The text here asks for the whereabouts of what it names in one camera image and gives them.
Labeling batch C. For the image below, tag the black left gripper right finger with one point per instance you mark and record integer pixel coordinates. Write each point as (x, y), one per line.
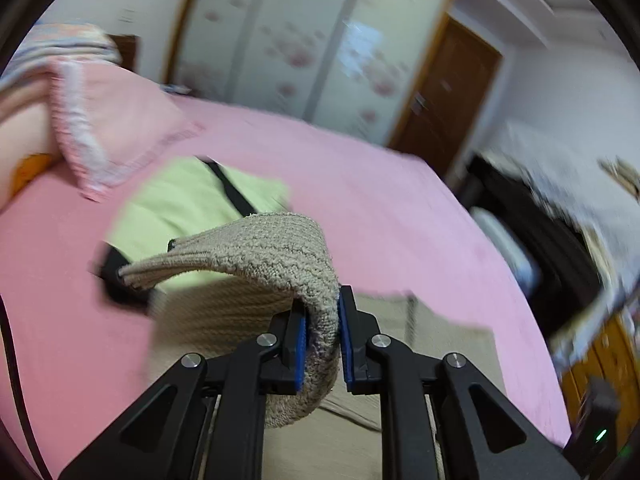
(441, 418)

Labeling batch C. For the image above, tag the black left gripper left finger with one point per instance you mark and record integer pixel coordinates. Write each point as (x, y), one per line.
(203, 418)

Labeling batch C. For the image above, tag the beige knitted cardigan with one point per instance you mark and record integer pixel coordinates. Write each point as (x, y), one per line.
(213, 290)

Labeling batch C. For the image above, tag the pink bed sheet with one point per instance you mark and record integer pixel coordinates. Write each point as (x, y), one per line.
(391, 225)

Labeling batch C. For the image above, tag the wooden cabinet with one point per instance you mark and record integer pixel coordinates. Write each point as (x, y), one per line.
(613, 357)

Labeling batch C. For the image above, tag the light green black garment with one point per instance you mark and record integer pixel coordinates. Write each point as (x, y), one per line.
(186, 196)

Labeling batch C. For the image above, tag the black piano with lace cover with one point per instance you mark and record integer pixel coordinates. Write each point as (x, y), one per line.
(577, 226)

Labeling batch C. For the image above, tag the pink ruffled pillow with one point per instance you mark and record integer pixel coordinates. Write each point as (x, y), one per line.
(110, 123)

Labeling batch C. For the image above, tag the brown wooden door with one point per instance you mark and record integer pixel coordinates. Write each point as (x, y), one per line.
(451, 92)

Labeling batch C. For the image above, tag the cream cartoon pillow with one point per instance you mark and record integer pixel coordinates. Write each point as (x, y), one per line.
(28, 144)

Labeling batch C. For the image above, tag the dark wooden headboard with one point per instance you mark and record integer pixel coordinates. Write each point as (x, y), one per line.
(127, 46)

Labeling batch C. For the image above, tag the striped folded blanket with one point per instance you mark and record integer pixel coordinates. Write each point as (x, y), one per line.
(63, 40)

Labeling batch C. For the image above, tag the floral sliding wardrobe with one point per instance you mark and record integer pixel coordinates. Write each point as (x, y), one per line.
(345, 65)

